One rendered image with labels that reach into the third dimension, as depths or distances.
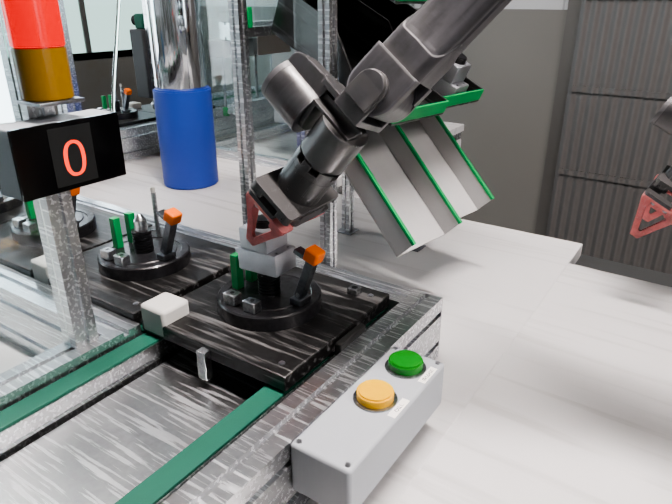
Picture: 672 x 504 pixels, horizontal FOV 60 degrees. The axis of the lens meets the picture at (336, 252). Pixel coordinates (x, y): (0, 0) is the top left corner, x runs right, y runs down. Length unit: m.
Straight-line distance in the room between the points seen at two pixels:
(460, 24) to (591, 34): 2.83
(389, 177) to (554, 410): 0.44
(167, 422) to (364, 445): 0.24
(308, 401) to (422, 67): 0.37
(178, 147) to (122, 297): 0.85
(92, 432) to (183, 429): 0.10
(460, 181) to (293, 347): 0.55
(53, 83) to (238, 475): 0.41
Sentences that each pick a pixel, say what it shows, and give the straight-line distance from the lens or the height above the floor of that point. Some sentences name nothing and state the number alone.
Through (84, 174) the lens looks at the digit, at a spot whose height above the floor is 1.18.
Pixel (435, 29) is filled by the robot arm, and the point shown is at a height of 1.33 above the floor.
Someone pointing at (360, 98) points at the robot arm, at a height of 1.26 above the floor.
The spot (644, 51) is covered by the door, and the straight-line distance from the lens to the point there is 3.38.
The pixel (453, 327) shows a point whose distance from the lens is 0.98.
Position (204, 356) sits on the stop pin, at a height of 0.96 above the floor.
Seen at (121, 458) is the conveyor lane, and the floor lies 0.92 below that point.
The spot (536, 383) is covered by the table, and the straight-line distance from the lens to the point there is 0.88.
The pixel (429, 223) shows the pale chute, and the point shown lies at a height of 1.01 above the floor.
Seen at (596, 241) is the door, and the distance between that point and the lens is 3.60.
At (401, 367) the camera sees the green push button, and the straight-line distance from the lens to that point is 0.67.
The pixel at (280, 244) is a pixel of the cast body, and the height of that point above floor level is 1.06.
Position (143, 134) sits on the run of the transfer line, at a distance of 2.11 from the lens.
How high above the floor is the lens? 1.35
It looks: 24 degrees down
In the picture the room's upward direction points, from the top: straight up
